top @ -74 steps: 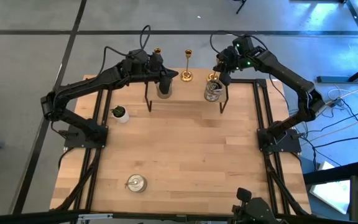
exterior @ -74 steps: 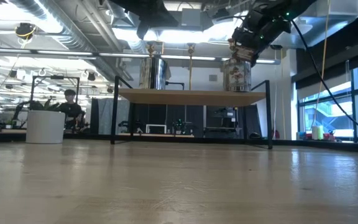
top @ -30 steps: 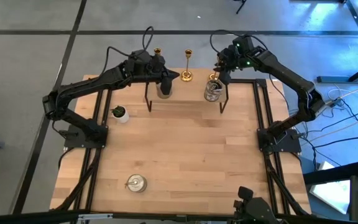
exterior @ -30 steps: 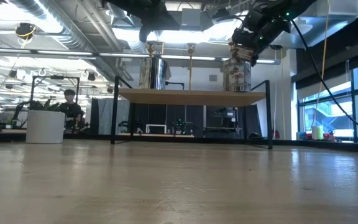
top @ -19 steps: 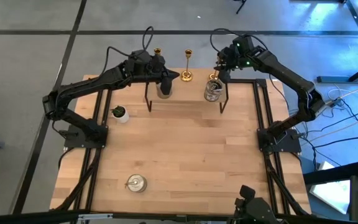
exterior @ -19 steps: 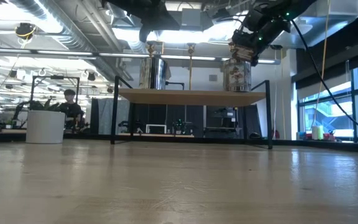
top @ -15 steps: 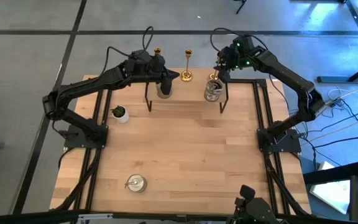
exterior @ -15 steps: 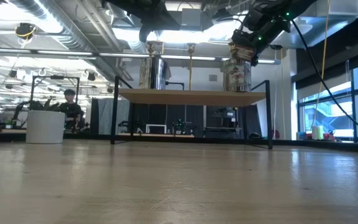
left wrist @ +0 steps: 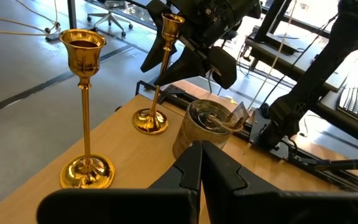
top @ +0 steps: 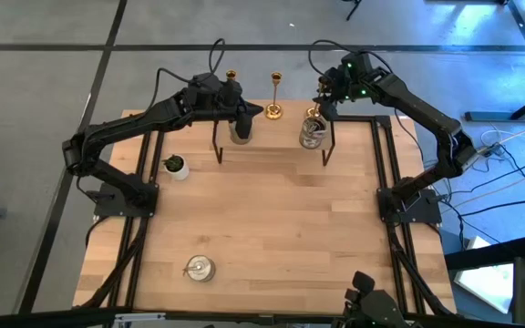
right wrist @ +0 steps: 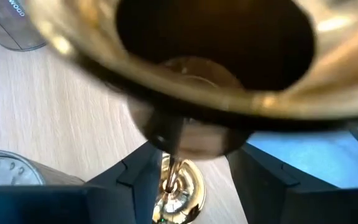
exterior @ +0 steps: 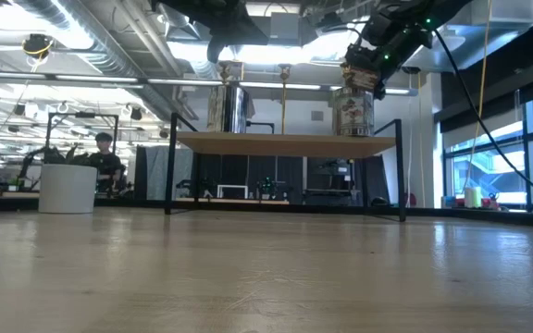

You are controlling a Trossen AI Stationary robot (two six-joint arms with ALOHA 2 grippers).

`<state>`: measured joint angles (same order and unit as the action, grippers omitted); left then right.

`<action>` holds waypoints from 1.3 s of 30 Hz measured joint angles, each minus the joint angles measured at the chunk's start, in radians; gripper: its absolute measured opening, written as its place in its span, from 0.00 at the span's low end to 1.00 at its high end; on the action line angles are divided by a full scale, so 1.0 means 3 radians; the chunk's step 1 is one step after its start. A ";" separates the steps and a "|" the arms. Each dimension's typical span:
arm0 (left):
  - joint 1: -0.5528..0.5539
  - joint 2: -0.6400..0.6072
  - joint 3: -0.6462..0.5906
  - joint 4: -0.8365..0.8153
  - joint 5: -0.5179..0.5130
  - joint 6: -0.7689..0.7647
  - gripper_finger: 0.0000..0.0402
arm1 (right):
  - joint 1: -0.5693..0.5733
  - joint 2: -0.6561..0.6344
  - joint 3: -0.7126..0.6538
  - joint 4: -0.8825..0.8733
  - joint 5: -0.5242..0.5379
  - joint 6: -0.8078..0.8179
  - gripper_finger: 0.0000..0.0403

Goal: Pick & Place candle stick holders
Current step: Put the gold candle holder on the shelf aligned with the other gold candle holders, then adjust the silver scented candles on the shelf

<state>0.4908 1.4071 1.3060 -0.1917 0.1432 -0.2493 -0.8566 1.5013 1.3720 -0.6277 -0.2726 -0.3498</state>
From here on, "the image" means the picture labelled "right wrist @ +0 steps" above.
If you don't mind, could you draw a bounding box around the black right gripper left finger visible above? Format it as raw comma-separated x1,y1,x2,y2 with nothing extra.
0,141,164,224

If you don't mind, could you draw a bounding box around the gold candlestick holder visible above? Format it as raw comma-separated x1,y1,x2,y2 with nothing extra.
25,0,358,224

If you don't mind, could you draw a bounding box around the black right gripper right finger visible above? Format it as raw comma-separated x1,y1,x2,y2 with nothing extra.
227,142,358,224

